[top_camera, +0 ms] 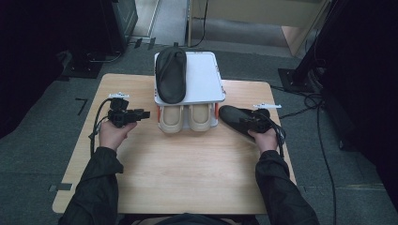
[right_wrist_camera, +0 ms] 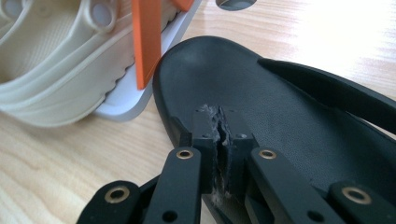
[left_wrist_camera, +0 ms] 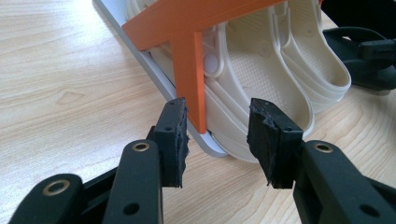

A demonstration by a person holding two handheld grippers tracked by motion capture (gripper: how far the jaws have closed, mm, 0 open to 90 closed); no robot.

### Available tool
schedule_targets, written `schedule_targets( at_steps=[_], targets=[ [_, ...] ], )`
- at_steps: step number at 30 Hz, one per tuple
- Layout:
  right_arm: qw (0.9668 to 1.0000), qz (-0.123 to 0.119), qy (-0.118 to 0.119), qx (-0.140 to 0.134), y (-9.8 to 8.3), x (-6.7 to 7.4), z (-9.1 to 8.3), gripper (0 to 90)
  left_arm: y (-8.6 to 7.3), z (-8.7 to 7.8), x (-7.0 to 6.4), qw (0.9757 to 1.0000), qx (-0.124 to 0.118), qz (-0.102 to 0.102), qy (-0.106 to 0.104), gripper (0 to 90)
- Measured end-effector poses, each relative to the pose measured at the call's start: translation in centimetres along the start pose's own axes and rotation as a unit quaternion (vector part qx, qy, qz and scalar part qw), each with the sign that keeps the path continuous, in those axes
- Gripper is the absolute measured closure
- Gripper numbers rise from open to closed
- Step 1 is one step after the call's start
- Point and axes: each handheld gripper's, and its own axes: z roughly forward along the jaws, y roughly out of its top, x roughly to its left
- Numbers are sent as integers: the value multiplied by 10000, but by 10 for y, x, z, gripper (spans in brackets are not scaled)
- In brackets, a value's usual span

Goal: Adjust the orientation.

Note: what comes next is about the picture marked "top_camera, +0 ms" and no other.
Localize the black corner floor tape mark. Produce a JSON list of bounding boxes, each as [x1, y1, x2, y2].
[[75, 97, 89, 116]]

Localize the black flip-flop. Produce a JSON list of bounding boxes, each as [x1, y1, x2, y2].
[[218, 104, 286, 145], [155, 46, 188, 105]]

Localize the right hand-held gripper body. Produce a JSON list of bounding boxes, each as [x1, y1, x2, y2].
[[247, 102, 283, 134]]

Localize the beige clog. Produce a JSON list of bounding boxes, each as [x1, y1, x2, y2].
[[187, 103, 214, 132], [157, 104, 185, 135]]

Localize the black hanging cable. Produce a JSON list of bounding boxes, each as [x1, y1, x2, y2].
[[189, 0, 210, 49]]

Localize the dark cabinet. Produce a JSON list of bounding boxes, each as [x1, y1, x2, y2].
[[99, 0, 139, 56]]

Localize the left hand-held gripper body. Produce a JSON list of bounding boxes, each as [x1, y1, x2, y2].
[[107, 92, 138, 128]]

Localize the black metal stand with base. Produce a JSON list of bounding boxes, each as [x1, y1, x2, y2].
[[277, 0, 346, 94]]

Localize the dark curtain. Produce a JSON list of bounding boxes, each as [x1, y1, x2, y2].
[[313, 0, 398, 212], [0, 0, 106, 140]]

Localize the black floor cable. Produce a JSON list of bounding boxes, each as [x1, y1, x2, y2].
[[270, 83, 340, 225]]

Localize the black flat stand base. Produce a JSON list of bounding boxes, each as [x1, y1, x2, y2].
[[60, 50, 125, 80]]

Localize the person's dark torso clothing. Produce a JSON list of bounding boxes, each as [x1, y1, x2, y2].
[[118, 212, 261, 225]]

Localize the person's right hand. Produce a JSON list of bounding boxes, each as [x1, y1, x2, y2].
[[247, 126, 280, 157]]

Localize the person's left hand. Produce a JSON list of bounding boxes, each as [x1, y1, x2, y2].
[[98, 119, 138, 153]]

